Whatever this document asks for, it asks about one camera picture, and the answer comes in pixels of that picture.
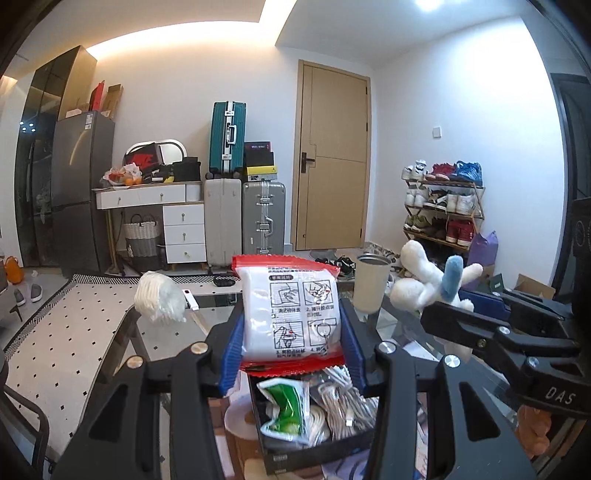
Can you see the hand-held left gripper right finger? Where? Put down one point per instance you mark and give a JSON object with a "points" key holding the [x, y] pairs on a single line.
{"points": [[354, 350]]}

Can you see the red white packet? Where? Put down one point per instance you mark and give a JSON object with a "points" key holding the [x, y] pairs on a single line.
{"points": [[291, 314]]}

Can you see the open cardboard box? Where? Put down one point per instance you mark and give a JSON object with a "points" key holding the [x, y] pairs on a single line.
{"points": [[535, 286]]}

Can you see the teal suitcase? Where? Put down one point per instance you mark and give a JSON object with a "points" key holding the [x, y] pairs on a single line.
{"points": [[226, 138]]}

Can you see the red flat box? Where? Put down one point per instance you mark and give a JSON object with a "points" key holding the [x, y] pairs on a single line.
{"points": [[98, 96]]}

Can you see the woven laundry basket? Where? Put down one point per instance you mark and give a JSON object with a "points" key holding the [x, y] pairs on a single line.
{"points": [[141, 242]]}

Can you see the dark chair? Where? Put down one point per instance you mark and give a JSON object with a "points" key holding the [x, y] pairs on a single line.
{"points": [[23, 415]]}

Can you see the plate of fruit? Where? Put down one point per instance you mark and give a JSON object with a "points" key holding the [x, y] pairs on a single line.
{"points": [[122, 177]]}

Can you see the shoe rack with shoes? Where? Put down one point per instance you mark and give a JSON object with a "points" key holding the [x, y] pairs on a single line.
{"points": [[466, 170]]}

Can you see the wooden shoe rack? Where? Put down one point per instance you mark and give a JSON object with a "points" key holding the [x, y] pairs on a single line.
{"points": [[478, 217]]}

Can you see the small black case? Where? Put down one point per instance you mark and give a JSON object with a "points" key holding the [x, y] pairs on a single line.
{"points": [[224, 280]]}

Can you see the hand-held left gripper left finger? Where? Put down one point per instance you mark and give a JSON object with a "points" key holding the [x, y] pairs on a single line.
{"points": [[231, 355]]}

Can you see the dark sneaker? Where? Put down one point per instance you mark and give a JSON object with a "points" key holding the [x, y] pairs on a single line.
{"points": [[344, 265]]}

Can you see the clear bag of white cotton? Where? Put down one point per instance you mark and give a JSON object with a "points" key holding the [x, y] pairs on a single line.
{"points": [[157, 295]]}

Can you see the grey fridge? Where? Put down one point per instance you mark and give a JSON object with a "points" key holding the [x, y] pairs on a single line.
{"points": [[78, 184]]}

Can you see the grey slipper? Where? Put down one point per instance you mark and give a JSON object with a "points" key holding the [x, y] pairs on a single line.
{"points": [[18, 297], [36, 291]]}

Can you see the black yellow box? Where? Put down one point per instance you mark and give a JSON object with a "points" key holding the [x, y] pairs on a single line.
{"points": [[261, 167]]}

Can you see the white blue plush toy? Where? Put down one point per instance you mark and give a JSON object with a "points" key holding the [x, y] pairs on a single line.
{"points": [[420, 286]]}

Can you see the green white pouch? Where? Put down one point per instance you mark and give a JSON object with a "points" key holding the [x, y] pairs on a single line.
{"points": [[284, 406]]}

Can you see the brown plush toy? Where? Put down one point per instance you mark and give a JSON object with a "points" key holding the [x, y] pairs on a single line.
{"points": [[535, 434]]}

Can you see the silver grey suitcase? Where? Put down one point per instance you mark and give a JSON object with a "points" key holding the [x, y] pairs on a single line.
{"points": [[263, 217]]}

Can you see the grey fan base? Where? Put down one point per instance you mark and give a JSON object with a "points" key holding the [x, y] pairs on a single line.
{"points": [[325, 254]]}

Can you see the white suitcase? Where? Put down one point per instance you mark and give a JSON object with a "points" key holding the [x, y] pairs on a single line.
{"points": [[222, 221]]}

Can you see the beige tumbler cup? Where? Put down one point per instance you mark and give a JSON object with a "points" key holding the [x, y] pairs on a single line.
{"points": [[369, 286]]}

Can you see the white drawer cabinet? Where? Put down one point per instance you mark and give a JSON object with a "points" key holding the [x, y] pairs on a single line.
{"points": [[180, 221]]}

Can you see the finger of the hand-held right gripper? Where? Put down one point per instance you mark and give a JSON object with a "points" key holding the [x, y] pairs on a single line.
{"points": [[452, 323], [485, 304]]}

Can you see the black flat box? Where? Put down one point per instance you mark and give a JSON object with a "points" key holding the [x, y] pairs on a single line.
{"points": [[258, 147]]}

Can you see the purple bag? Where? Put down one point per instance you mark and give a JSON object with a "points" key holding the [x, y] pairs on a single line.
{"points": [[485, 249]]}

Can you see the white patterned rug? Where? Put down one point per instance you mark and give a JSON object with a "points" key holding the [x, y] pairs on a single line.
{"points": [[69, 332]]}

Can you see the wooden door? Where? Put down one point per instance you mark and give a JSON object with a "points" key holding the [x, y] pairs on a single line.
{"points": [[332, 161]]}

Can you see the brown cardboard box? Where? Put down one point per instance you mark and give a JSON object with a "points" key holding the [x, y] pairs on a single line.
{"points": [[114, 98]]}

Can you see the orange bag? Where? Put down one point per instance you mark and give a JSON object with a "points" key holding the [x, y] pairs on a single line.
{"points": [[11, 272]]}

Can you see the broom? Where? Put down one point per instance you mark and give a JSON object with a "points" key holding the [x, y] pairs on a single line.
{"points": [[112, 244]]}

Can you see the white oval mirror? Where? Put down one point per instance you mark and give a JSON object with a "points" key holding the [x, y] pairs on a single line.
{"points": [[178, 145]]}

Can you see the black bag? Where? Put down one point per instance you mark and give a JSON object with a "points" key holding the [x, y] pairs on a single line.
{"points": [[187, 168]]}

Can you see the small white device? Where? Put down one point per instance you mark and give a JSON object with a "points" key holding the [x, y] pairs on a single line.
{"points": [[190, 300]]}

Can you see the black storage box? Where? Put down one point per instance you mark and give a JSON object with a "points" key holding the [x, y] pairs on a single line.
{"points": [[314, 454]]}

